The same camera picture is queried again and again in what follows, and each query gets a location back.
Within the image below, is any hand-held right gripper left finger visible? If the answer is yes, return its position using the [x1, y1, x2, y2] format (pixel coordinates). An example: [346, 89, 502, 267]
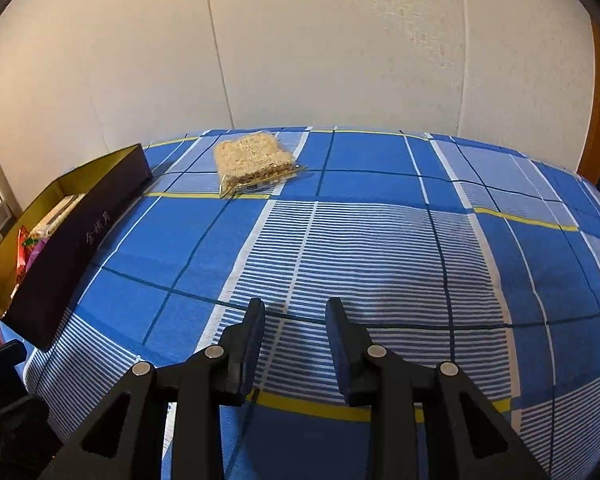
[37, 297, 267, 480]

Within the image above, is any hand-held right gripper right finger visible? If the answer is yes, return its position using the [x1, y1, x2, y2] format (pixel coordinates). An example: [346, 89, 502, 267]
[326, 297, 551, 480]

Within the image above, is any purple snack packet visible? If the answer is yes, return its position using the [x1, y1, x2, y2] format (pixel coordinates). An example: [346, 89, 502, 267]
[26, 240, 51, 273]

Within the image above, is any red snack packet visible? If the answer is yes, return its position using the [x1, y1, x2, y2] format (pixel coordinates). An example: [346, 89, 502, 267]
[16, 227, 31, 286]

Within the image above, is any gold tin box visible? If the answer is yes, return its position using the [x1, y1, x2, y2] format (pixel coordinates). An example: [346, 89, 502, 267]
[0, 143, 153, 352]

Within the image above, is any sesame bar green-edged pack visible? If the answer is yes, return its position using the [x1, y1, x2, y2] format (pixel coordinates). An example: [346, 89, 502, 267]
[32, 192, 87, 238]

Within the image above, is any rice cracker clear pack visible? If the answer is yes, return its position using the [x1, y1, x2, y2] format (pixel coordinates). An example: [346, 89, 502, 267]
[213, 130, 308, 198]

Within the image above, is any blue plaid tablecloth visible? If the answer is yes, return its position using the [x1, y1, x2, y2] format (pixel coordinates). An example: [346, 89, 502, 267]
[22, 126, 600, 480]

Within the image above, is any wooden door frame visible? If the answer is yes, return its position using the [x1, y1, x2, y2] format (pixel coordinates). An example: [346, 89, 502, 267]
[577, 17, 600, 186]

